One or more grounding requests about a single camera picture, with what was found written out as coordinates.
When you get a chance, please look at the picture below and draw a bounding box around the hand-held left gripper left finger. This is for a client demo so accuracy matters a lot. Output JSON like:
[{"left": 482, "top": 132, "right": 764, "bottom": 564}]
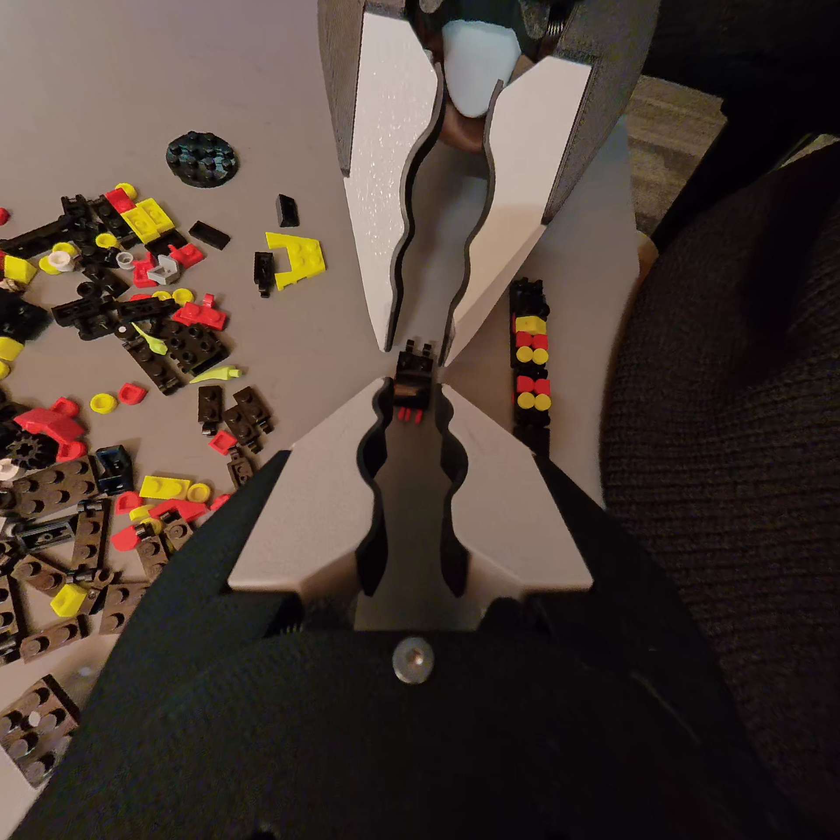
[{"left": 226, "top": 376, "right": 396, "bottom": 598}]

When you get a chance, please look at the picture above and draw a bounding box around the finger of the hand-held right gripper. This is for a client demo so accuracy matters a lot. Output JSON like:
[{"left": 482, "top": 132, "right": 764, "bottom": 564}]
[
  {"left": 344, "top": 0, "right": 447, "bottom": 355},
  {"left": 441, "top": 56, "right": 595, "bottom": 366}
]

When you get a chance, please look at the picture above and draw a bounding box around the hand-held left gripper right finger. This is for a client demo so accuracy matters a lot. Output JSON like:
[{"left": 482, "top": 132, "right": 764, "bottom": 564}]
[{"left": 433, "top": 382, "right": 595, "bottom": 599}]

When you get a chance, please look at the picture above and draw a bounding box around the small black red lego assembly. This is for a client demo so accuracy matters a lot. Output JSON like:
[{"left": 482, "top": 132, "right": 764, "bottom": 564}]
[{"left": 394, "top": 339, "right": 439, "bottom": 422}]

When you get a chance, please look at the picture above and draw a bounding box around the yellow lego wedge plate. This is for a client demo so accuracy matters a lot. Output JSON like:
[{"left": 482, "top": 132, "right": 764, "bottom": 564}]
[{"left": 265, "top": 231, "right": 326, "bottom": 291}]

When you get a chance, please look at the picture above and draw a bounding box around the long black red yellow lego assembly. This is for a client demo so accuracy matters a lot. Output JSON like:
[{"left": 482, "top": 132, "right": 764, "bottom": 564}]
[{"left": 508, "top": 278, "right": 554, "bottom": 460}]

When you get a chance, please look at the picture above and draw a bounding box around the black round lego plate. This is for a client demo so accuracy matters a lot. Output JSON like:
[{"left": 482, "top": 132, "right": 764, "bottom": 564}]
[{"left": 165, "top": 131, "right": 240, "bottom": 190}]

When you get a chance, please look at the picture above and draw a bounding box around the pile of loose lego pieces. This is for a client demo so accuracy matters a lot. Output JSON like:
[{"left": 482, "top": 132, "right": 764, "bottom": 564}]
[{"left": 0, "top": 182, "right": 273, "bottom": 791}]

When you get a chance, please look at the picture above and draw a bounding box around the person's right hand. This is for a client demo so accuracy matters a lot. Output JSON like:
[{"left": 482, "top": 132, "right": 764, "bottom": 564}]
[{"left": 445, "top": 98, "right": 488, "bottom": 156}]

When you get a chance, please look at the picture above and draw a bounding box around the person's dark knit clothing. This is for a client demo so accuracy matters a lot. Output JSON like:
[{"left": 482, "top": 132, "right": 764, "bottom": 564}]
[{"left": 600, "top": 141, "right": 840, "bottom": 840}]

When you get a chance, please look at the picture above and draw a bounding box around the black chair frame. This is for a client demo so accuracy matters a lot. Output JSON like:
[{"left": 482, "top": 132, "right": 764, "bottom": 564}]
[{"left": 646, "top": 0, "right": 840, "bottom": 247}]

